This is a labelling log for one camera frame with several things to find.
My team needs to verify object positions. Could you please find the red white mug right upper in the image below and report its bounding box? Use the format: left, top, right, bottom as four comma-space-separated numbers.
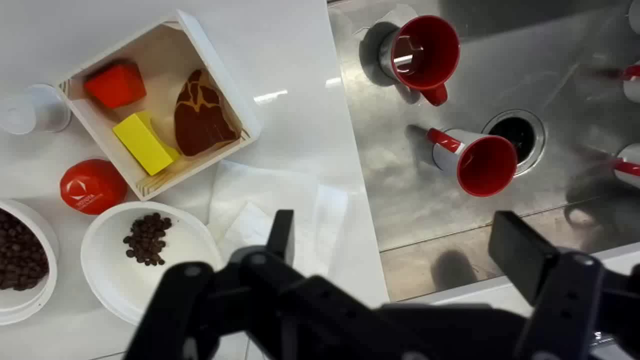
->
623, 64, 640, 103

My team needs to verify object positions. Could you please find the sink drain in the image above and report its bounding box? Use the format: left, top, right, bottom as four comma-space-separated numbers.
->
482, 108, 548, 177

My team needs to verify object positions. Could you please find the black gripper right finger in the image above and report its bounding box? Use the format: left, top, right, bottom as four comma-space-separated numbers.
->
489, 211, 559, 304

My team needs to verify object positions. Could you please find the white bowl with coffee beans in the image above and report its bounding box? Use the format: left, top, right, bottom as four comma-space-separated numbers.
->
0, 201, 58, 326

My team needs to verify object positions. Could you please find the red toy block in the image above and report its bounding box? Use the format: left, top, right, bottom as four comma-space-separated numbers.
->
85, 63, 146, 108

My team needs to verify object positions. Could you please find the red white mug right lower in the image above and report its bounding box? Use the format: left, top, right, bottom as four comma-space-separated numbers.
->
614, 142, 640, 189

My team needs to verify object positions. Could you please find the yellow toy block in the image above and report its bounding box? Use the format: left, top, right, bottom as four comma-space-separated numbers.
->
112, 112, 179, 177

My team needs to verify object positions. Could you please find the white receiving bowl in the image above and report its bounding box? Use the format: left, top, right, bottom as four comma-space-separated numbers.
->
80, 202, 222, 325

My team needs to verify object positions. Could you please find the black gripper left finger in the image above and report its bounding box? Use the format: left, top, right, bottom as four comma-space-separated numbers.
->
267, 211, 294, 264

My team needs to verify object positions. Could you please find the red white mug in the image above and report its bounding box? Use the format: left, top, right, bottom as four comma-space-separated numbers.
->
359, 16, 461, 107
623, 64, 640, 103
427, 128, 519, 199
614, 142, 640, 189

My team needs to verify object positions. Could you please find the wooden box white rim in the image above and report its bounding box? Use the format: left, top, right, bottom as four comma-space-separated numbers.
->
60, 10, 261, 201

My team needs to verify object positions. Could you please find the white folded napkin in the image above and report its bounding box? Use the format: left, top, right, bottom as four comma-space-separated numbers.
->
208, 163, 351, 277

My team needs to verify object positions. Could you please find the small clear plastic cup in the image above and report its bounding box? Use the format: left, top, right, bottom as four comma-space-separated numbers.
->
0, 84, 72, 137

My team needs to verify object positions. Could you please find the brown toy steak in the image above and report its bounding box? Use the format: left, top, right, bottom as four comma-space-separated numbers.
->
175, 70, 241, 156

